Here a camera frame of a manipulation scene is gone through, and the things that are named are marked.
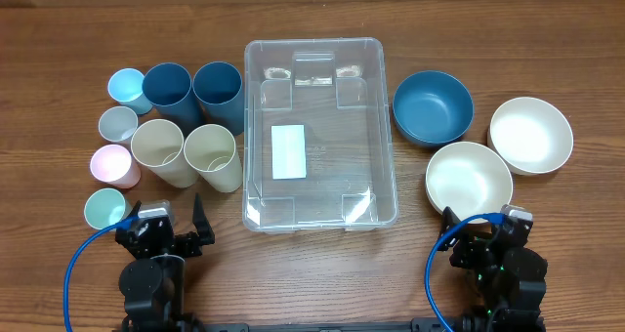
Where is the dark blue tall cup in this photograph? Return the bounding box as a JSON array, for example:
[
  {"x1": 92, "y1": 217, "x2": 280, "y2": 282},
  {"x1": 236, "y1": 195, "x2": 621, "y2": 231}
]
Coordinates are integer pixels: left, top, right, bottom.
[
  {"x1": 192, "y1": 62, "x2": 244, "y2": 136},
  {"x1": 143, "y1": 62, "x2": 206, "y2": 136}
]

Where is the cream tall cup left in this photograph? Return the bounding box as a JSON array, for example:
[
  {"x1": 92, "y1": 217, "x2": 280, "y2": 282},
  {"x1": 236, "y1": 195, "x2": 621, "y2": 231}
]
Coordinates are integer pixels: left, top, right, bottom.
[{"x1": 131, "y1": 119, "x2": 199, "y2": 188}]

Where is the light blue small cup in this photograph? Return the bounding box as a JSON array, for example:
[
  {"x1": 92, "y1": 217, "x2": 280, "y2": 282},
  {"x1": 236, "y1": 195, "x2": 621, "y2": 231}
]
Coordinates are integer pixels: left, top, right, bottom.
[{"x1": 107, "y1": 68, "x2": 152, "y2": 115}]

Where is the dark blue bowl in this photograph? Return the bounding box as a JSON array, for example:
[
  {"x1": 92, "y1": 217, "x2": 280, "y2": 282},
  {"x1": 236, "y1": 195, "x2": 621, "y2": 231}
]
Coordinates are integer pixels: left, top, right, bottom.
[{"x1": 392, "y1": 70, "x2": 475, "y2": 147}]

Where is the right blue cable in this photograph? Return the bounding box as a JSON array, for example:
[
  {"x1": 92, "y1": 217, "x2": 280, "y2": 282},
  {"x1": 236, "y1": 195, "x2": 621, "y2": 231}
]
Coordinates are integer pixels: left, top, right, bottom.
[{"x1": 424, "y1": 213, "x2": 505, "y2": 332}]

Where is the white label in bin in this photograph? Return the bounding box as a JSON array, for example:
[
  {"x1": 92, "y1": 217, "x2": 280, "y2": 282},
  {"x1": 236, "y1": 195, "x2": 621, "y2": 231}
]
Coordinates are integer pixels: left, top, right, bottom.
[{"x1": 271, "y1": 125, "x2": 307, "y2": 180}]

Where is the grey small cup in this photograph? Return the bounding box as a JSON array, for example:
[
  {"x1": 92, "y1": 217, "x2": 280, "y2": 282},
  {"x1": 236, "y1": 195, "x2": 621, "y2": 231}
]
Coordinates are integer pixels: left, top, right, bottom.
[{"x1": 98, "y1": 106, "x2": 139, "y2": 145}]

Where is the cream tall cup right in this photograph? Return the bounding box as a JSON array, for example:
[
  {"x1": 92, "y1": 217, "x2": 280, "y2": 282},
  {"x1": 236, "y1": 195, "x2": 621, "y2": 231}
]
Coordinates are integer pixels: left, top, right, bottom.
[{"x1": 184, "y1": 124, "x2": 243, "y2": 192}]

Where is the dark blue tall cup right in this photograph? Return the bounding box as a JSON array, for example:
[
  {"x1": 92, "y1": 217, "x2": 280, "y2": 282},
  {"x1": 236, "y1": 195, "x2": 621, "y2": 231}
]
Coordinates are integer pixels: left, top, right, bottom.
[{"x1": 192, "y1": 62, "x2": 244, "y2": 136}]

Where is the mint green small cup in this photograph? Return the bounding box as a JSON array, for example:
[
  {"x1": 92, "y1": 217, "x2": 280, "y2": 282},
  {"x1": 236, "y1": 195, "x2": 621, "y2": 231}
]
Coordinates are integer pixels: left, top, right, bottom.
[{"x1": 83, "y1": 188, "x2": 132, "y2": 229}]

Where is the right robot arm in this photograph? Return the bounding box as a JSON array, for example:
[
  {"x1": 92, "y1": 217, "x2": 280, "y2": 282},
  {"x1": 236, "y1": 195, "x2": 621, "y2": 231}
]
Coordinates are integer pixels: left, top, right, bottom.
[{"x1": 424, "y1": 204, "x2": 548, "y2": 331}]

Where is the pink small cup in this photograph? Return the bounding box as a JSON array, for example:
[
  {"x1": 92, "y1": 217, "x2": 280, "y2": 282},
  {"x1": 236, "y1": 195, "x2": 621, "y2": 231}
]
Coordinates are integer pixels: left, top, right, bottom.
[{"x1": 90, "y1": 145, "x2": 141, "y2": 188}]

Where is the cream tall cup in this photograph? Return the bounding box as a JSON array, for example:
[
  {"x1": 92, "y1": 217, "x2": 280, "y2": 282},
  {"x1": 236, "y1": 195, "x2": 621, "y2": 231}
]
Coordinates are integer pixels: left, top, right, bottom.
[
  {"x1": 184, "y1": 124, "x2": 243, "y2": 192},
  {"x1": 131, "y1": 119, "x2": 199, "y2": 188}
]

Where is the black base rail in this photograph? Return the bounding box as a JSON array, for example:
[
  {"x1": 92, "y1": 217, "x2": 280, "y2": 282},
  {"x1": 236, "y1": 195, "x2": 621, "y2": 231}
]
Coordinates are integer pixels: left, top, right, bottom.
[{"x1": 204, "y1": 317, "x2": 444, "y2": 332}]

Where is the dark blue tall cup left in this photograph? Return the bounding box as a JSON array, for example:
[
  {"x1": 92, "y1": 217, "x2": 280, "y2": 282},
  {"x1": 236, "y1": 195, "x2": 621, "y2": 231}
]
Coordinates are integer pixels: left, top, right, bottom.
[{"x1": 143, "y1": 62, "x2": 206, "y2": 136}]

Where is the left blue cable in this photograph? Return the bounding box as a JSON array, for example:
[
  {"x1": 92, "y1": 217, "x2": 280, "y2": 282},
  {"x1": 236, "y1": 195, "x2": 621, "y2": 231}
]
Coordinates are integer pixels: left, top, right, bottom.
[{"x1": 62, "y1": 216, "x2": 141, "y2": 332}]

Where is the cream bowl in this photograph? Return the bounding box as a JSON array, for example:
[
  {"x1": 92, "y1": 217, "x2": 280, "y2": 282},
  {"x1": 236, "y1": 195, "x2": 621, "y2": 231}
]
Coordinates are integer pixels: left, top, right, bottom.
[
  {"x1": 425, "y1": 142, "x2": 514, "y2": 220},
  {"x1": 487, "y1": 97, "x2": 574, "y2": 176}
]

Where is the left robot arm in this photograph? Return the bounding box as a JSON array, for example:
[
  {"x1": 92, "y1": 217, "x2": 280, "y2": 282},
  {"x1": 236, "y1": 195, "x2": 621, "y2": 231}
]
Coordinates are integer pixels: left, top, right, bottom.
[{"x1": 115, "y1": 195, "x2": 215, "y2": 331}]

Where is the blue cable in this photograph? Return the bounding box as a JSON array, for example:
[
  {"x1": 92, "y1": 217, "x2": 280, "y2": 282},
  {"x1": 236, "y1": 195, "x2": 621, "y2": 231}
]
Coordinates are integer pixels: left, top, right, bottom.
[
  {"x1": 424, "y1": 213, "x2": 505, "y2": 332},
  {"x1": 62, "y1": 216, "x2": 141, "y2": 332}
]

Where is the clear plastic storage bin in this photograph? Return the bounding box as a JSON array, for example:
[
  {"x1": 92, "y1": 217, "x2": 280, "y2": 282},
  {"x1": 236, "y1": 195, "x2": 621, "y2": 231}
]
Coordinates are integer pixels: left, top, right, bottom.
[{"x1": 242, "y1": 37, "x2": 398, "y2": 233}]

